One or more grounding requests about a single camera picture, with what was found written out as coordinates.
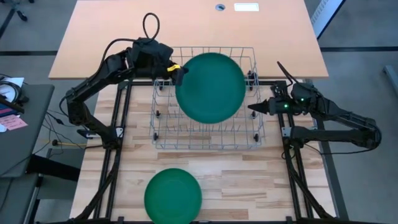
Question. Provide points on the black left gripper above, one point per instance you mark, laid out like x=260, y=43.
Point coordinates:
x=152, y=59

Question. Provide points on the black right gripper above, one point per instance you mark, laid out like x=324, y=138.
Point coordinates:
x=278, y=107

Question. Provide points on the green plate with white label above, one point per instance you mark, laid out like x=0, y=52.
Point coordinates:
x=172, y=197

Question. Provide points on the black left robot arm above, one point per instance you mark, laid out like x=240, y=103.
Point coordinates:
x=93, y=84

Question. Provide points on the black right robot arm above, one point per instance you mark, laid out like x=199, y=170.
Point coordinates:
x=335, y=135

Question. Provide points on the yellow tape tag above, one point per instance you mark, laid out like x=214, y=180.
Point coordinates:
x=173, y=67

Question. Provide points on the white desk outlet panel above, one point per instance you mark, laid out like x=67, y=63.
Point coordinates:
x=246, y=7

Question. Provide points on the white perforated computer case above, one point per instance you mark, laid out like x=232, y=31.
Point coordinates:
x=325, y=15

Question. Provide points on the light wooden desk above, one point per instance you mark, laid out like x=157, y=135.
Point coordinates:
x=74, y=43

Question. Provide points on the yellow rod with black tip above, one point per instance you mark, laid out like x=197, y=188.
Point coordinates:
x=71, y=144

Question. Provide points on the white paper sheet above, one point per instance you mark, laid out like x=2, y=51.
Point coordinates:
x=15, y=81

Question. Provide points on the black office chair base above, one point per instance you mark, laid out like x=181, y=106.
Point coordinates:
x=22, y=15

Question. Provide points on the grey side table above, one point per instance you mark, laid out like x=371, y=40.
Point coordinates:
x=25, y=146

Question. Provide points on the pink paper note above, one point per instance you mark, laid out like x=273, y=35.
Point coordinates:
x=12, y=122

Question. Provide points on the grey bench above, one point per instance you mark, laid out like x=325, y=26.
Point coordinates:
x=15, y=199

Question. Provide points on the black aluminium table frame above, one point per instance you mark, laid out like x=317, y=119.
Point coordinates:
x=267, y=83

